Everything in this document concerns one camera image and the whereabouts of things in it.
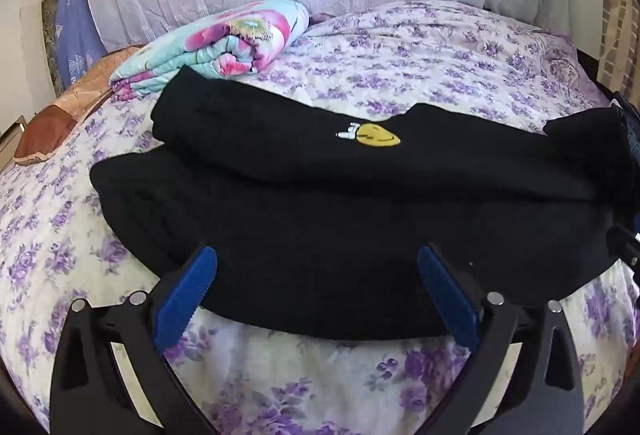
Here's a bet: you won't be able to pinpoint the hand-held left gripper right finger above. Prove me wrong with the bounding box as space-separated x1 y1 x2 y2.
416 244 587 435

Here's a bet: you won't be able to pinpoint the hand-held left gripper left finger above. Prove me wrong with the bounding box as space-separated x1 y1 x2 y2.
50 245 219 435

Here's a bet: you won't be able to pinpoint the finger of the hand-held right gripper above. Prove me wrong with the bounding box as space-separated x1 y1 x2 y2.
606 224 640 287

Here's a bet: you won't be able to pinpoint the black pants with yellow patch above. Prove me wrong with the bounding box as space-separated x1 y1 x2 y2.
90 65 637 342

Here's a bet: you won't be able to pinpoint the blue denim jeans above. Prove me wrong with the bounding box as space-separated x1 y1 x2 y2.
612 91 640 154

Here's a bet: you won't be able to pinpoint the orange brown pillow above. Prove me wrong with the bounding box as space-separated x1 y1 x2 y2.
12 45 152 166

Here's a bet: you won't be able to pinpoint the brick pattern curtain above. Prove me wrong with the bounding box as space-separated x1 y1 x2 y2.
597 0 640 92

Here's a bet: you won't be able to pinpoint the white bedside cabinet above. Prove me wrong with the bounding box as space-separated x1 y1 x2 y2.
0 115 28 173

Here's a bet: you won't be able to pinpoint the purple floral bedsheet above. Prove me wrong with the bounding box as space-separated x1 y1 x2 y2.
0 0 632 435

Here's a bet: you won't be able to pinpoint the folded teal pink floral blanket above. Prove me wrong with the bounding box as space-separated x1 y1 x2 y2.
109 0 311 96

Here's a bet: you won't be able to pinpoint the dark framed picture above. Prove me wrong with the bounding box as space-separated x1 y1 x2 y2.
40 0 69 98

